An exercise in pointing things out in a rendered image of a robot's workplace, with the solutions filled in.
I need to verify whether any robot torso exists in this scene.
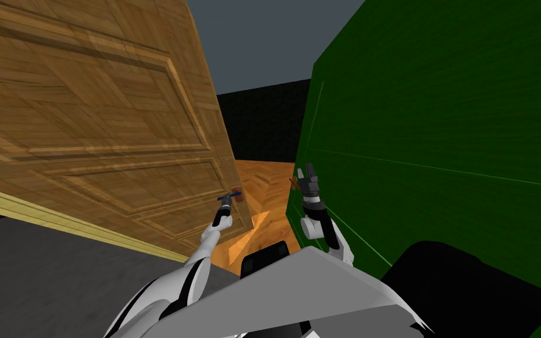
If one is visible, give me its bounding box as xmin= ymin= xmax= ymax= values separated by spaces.
xmin=141 ymin=241 xmax=435 ymax=338

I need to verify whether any brown wooden door leaf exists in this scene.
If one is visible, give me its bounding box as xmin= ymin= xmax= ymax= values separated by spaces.
xmin=0 ymin=0 xmax=256 ymax=263

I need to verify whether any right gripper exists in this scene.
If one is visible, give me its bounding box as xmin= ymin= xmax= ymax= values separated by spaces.
xmin=297 ymin=163 xmax=321 ymax=200

